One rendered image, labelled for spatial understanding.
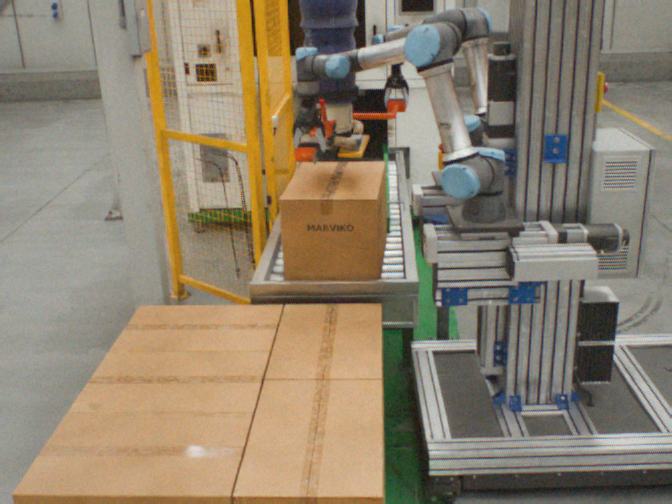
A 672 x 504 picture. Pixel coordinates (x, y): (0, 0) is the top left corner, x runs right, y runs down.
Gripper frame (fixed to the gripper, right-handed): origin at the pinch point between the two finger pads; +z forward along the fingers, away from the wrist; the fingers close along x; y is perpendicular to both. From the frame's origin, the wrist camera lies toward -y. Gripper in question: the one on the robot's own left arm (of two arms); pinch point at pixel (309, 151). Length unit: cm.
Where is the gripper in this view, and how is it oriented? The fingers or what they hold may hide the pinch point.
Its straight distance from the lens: 273.8
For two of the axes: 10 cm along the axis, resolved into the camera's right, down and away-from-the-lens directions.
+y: 1.4, -3.6, 9.2
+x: -9.9, -0.2, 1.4
